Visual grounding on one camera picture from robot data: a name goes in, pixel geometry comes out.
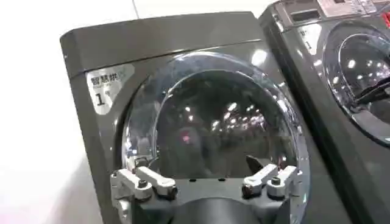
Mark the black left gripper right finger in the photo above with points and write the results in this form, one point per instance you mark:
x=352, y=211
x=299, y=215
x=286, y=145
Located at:
x=271, y=180

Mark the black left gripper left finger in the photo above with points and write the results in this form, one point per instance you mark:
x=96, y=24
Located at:
x=146, y=182

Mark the silver number one sticker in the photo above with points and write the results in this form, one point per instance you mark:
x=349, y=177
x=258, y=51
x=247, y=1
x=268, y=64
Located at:
x=106, y=86

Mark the grey dryer with label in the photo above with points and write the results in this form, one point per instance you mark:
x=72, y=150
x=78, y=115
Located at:
x=335, y=100

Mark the grey dryer numbered one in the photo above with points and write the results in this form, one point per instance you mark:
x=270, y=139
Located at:
x=195, y=121

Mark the round glass dryer door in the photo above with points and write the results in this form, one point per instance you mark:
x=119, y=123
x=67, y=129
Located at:
x=359, y=79
x=213, y=121

